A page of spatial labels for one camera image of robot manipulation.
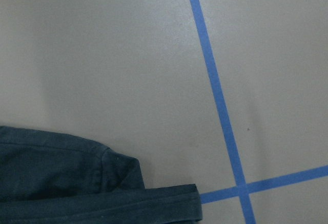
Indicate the black graphic t-shirt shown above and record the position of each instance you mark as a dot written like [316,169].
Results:
[49,177]

